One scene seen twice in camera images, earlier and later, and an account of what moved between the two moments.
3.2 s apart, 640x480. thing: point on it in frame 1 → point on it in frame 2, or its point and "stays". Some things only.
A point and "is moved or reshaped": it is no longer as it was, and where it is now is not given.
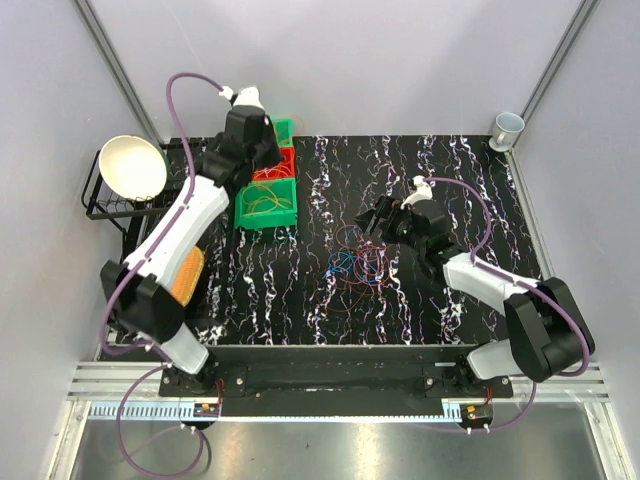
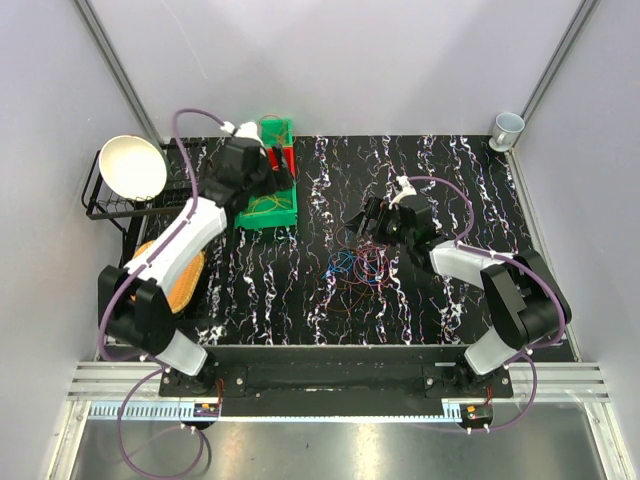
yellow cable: [261, 199] stays
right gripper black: [384, 208] stays
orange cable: [296, 115] is moved or reshaped
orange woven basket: [187, 276] stays
